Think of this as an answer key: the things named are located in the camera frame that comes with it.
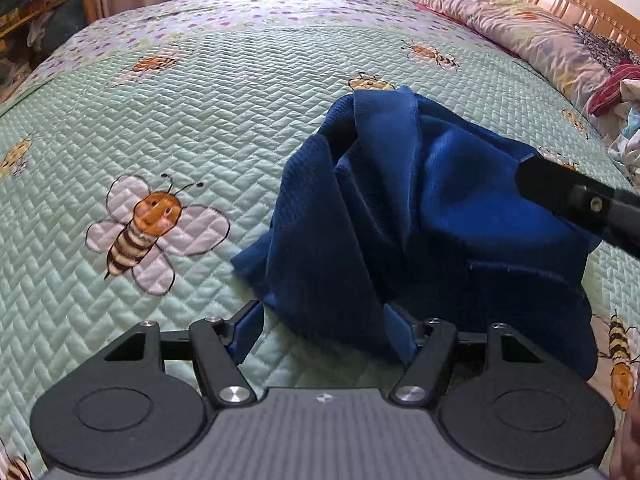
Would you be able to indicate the green quilted bee bedspread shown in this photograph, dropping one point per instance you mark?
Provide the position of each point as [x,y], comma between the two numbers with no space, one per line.
[221,92]

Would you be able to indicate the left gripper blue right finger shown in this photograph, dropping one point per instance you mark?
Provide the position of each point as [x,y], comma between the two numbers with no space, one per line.
[405,333]

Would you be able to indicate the pile of crumpled bedding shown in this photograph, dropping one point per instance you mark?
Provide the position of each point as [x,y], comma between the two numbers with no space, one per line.
[615,105]

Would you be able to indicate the person's right hand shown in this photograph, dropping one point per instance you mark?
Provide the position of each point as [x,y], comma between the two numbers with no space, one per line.
[625,461]

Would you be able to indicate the floral pillow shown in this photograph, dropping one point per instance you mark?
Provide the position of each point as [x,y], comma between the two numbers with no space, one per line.
[540,39]

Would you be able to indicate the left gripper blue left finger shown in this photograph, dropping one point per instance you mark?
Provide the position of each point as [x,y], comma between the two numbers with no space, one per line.
[242,330]

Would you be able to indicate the wooden bed headboard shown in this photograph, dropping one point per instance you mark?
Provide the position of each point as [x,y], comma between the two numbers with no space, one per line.
[599,16]

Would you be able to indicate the wooden bookshelf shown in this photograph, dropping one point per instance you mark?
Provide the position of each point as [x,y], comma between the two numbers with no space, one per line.
[32,29]

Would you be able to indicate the blue knit sweater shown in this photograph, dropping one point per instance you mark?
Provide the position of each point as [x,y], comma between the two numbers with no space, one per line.
[397,200]

